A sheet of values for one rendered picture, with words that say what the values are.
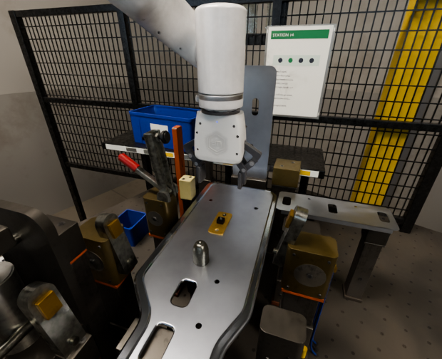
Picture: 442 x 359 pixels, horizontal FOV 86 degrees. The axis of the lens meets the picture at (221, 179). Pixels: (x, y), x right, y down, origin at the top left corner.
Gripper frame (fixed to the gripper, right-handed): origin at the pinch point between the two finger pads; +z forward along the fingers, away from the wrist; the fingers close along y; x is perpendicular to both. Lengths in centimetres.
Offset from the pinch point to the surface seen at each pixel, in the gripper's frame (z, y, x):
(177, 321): 11.9, 1.3, -25.5
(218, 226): 11.7, 0.0, -1.9
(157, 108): -2, -48, 53
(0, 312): 5.2, -19.0, -35.2
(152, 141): -7.9, -15.2, -1.9
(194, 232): 12.0, -4.6, -5.5
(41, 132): 35, -193, 95
